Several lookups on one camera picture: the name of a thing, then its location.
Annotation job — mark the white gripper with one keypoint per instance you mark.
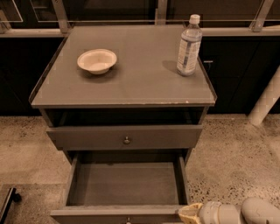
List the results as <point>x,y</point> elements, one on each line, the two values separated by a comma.
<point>207,213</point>

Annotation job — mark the grey bottom drawer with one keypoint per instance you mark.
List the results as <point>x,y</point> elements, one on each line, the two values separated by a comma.
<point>141,190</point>

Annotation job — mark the grey drawer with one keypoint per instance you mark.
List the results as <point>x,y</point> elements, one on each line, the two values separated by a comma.
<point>141,190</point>
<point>139,137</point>

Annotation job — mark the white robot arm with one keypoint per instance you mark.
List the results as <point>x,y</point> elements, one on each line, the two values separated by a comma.
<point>251,211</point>

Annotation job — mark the grey middle drawer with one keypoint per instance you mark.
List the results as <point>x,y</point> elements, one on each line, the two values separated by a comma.
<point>139,137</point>

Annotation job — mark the white pillar leg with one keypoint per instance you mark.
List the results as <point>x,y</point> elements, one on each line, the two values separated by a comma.
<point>267,100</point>

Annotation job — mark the clear plastic water bottle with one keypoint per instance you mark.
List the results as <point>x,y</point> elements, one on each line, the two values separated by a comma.
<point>189,46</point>

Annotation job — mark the black wheeled base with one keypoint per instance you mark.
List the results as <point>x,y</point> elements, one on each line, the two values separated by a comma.
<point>12,196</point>

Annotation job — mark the white paper bowl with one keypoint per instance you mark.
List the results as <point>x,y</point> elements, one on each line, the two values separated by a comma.
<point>97,61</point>

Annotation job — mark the metal railing frame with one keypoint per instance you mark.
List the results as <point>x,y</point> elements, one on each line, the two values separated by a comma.
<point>51,18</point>

